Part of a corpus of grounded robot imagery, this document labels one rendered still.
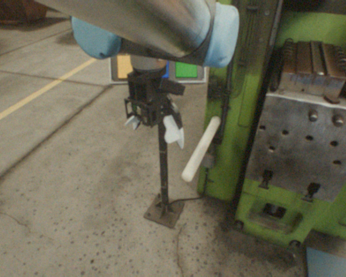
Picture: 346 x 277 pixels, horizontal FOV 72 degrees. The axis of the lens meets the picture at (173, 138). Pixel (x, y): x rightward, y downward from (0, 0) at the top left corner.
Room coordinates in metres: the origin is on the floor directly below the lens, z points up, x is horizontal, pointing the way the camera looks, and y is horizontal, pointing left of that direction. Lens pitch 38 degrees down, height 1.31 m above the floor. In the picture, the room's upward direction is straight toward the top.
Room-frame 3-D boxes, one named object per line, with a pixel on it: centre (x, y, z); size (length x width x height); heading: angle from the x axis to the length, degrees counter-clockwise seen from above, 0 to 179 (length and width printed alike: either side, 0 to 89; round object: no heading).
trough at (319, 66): (0.97, -0.60, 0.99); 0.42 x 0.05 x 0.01; 157
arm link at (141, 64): (0.48, 0.05, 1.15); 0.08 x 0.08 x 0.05
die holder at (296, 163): (0.97, -0.63, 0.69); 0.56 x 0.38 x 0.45; 157
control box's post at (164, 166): (0.94, 0.05, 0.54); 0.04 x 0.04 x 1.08; 67
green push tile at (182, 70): (0.81, -0.05, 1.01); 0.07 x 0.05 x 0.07; 92
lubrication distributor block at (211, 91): (1.05, -0.20, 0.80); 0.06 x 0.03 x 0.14; 67
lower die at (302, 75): (0.98, -0.57, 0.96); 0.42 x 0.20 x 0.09; 157
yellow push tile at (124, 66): (0.81, 0.15, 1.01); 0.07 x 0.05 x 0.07; 92
